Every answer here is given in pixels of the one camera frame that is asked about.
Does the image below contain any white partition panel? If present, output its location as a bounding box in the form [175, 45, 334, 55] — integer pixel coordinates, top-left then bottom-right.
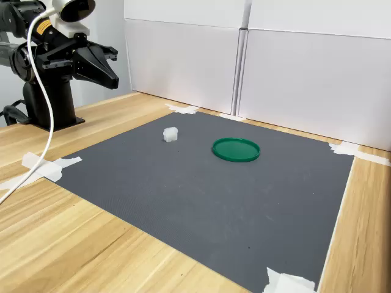
[123, 18, 245, 117]
[237, 29, 391, 152]

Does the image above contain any white camera box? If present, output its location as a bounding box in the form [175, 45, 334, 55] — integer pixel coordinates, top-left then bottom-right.
[45, 0, 97, 39]

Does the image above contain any white tape cross patch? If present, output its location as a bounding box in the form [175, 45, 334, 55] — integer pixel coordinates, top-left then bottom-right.
[262, 267, 318, 293]
[164, 103, 201, 116]
[0, 151, 84, 192]
[328, 140, 391, 167]

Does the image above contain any small white plastic terminal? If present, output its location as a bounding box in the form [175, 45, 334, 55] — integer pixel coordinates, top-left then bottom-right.
[163, 126, 180, 143]

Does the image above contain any dark grey mat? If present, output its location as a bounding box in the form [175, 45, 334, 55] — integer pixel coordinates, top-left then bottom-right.
[45, 111, 356, 293]

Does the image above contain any thick black sleeved cable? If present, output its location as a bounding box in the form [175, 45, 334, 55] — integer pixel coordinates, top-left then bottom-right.
[0, 99, 33, 126]

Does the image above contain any small white tape piece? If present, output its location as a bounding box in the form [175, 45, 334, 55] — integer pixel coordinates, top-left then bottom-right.
[218, 113, 246, 123]

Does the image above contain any round green lid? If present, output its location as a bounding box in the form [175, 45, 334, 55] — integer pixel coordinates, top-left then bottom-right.
[211, 137, 261, 163]

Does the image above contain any white camera cable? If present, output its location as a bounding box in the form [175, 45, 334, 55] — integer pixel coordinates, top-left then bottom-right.
[0, 7, 62, 204]

